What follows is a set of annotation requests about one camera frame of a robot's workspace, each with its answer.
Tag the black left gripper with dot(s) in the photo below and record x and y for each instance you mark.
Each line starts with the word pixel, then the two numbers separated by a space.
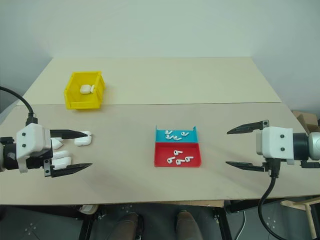
pixel 37 160

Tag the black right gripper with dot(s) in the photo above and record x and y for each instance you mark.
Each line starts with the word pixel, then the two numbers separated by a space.
pixel 266 161

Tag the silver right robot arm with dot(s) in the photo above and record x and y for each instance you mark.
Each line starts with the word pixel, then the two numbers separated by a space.
pixel 308 145

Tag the yellow plastic bin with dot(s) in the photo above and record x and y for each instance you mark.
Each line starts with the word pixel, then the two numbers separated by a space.
pixel 75 100

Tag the brown cardboard box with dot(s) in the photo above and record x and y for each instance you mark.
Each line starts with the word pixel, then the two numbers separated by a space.
pixel 306 120

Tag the red plastic tray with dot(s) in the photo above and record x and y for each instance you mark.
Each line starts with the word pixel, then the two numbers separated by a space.
pixel 192 150

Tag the blue plastic tray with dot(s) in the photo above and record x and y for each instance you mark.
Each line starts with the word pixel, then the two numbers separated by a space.
pixel 190 138

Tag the white object under table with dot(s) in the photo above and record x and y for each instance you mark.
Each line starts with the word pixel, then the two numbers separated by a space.
pixel 88 208

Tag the black table leg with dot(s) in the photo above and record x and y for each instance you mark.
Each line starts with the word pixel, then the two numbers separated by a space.
pixel 86 225
pixel 222 222

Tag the dark brown rounded shape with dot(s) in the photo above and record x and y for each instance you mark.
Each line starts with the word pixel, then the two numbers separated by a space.
pixel 128 226
pixel 188 226

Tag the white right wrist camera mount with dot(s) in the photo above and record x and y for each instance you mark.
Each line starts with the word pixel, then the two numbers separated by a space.
pixel 276 141

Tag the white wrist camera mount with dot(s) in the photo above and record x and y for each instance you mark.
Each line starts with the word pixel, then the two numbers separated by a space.
pixel 276 141
pixel 31 137

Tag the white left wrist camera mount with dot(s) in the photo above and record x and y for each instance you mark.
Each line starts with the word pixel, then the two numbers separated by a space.
pixel 31 137

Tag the light wooden frame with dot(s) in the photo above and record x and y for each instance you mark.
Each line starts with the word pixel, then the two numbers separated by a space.
pixel 306 203

